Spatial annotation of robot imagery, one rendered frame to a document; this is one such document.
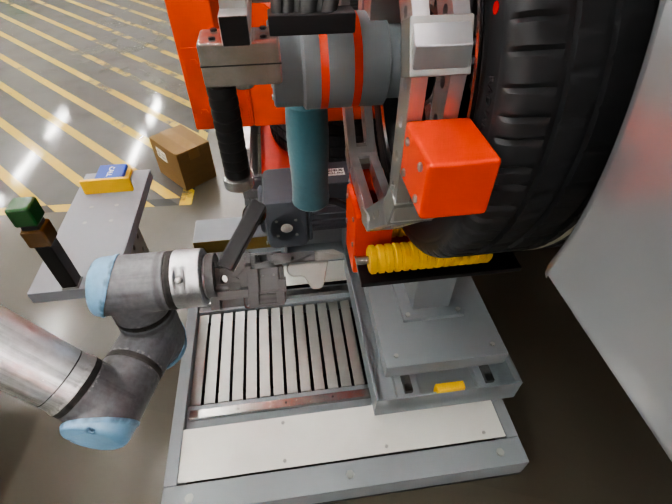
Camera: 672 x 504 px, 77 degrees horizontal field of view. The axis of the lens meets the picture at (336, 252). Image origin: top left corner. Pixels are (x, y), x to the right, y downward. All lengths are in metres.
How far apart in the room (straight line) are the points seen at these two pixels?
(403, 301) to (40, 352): 0.79
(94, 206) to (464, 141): 0.96
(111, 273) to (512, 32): 0.57
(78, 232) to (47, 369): 0.53
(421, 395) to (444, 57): 0.79
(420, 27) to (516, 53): 0.09
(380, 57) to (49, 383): 0.63
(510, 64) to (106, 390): 0.63
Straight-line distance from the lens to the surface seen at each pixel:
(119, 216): 1.16
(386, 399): 1.06
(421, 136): 0.47
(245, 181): 0.61
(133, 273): 0.67
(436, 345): 1.08
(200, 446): 1.15
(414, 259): 0.83
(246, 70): 0.53
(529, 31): 0.47
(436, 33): 0.48
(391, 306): 1.13
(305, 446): 1.11
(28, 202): 0.90
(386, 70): 0.69
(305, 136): 0.88
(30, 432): 1.44
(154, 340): 0.74
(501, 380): 1.17
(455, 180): 0.44
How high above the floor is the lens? 1.11
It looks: 45 degrees down
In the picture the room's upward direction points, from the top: straight up
